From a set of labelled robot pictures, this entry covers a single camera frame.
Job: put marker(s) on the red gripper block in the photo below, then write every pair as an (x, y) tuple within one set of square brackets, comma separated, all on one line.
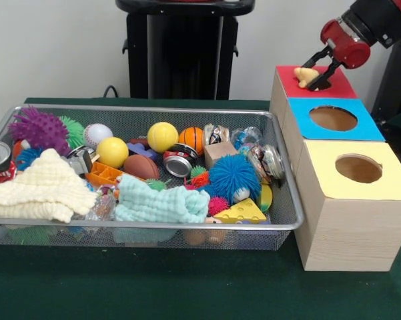
[(350, 53)]

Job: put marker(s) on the yellow plush toy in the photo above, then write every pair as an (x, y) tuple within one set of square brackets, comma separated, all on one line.
[(305, 76)]

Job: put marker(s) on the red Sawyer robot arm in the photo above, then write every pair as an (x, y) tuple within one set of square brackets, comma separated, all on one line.
[(377, 20)]

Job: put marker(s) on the shallow metal mesh bin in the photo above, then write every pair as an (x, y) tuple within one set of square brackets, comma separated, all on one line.
[(280, 213)]

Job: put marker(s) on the green cloth side table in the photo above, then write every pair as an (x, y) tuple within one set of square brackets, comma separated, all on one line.
[(400, 120)]

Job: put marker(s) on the blue spiky rubber ball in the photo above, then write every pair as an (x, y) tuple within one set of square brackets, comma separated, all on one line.
[(233, 176)]

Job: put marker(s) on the orange mini basketball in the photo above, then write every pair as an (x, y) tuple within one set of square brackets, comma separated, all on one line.
[(191, 140)]

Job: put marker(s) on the yellow cheese wedge toy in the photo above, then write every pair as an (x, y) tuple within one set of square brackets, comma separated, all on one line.
[(242, 211)]

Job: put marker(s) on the yellow ball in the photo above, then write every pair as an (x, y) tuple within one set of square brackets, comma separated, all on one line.
[(111, 151), (163, 137)]

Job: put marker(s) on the brown mini football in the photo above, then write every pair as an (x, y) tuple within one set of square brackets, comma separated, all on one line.
[(140, 166)]

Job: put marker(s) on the mint knitted cloth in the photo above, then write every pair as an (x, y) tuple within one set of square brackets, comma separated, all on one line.
[(153, 203)]

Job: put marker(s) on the white mini baseball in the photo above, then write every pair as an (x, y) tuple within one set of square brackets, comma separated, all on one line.
[(97, 135)]

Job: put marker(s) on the dark green table cloth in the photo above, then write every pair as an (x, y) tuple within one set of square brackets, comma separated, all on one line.
[(187, 286)]

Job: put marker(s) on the purple spiky monster toy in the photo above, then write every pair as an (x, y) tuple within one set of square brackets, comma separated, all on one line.
[(40, 130)]

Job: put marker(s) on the cream knitted cloth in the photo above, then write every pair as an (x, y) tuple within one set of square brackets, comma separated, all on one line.
[(43, 186)]

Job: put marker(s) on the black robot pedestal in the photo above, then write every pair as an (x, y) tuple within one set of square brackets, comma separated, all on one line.
[(187, 50)]

